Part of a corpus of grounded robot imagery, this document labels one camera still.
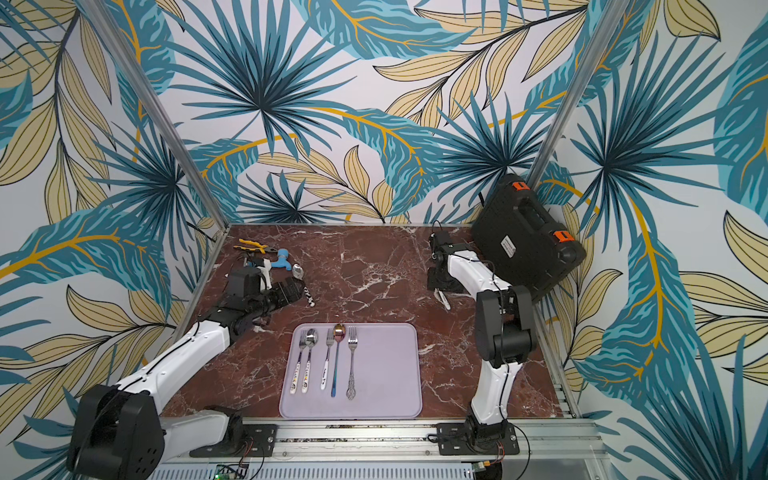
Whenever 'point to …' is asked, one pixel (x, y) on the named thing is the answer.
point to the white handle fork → (329, 338)
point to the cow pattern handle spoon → (298, 272)
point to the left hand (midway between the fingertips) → (293, 290)
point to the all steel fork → (351, 389)
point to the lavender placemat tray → (387, 374)
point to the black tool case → (517, 233)
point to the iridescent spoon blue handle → (339, 333)
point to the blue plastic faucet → (282, 261)
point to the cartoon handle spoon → (311, 339)
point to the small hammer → (246, 255)
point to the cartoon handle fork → (302, 339)
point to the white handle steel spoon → (442, 298)
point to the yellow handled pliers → (261, 247)
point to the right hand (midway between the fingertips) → (445, 284)
